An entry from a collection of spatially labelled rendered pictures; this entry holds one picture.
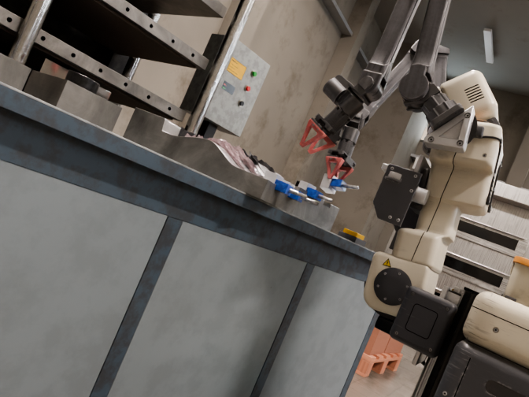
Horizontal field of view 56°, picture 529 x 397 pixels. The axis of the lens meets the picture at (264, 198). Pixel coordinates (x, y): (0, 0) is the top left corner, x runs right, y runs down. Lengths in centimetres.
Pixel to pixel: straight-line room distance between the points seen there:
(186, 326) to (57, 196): 55
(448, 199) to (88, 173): 95
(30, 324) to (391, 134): 961
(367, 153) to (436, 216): 895
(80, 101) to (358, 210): 916
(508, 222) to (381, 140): 414
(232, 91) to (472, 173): 134
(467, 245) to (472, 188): 552
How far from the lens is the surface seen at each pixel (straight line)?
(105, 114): 125
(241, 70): 248
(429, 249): 143
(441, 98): 139
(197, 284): 138
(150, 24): 211
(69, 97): 121
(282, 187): 133
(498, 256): 695
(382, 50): 149
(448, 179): 149
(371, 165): 1031
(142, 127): 152
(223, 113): 244
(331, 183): 171
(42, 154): 104
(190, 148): 141
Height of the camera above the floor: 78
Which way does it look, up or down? 1 degrees up
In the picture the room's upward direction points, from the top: 23 degrees clockwise
